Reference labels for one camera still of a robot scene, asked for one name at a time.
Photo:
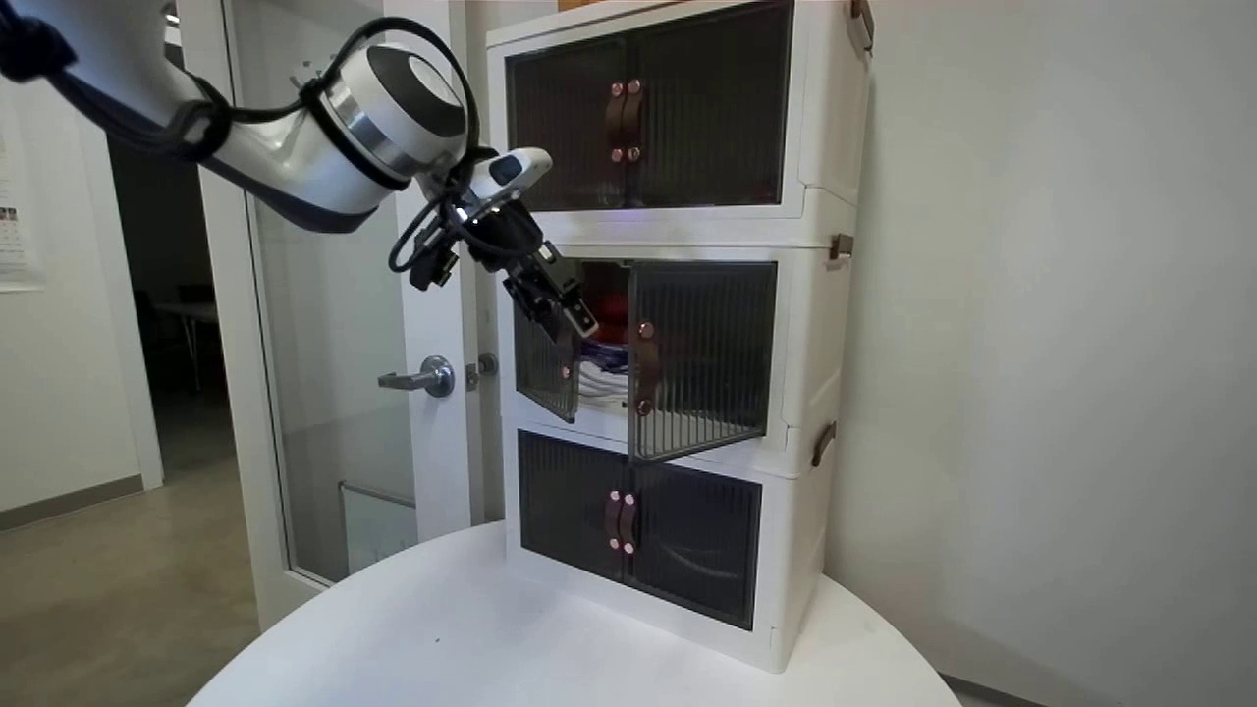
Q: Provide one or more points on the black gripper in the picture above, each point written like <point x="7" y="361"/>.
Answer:
<point x="516" y="242"/>

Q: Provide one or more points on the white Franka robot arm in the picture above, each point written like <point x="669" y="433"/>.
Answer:
<point x="377" y="111"/>

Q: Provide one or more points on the red item inside shelf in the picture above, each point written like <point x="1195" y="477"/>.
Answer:
<point x="609" y="300"/>

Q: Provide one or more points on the smoked ribbed highest shelf door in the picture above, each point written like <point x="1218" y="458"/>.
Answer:
<point x="711" y="111"/>
<point x="554" y="122"/>

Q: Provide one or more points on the smoked ribbed lowest shelf door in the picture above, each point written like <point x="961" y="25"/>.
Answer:
<point x="701" y="550"/>
<point x="565" y="503"/>

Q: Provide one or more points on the white stacked shelf cabinet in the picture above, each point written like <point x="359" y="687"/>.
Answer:
<point x="798" y="550"/>

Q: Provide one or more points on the white framed glass room door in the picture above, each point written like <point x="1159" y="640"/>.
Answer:
<point x="326" y="433"/>

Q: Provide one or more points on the metal cabinet side clasp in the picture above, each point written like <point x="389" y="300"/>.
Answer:
<point x="837" y="245"/>

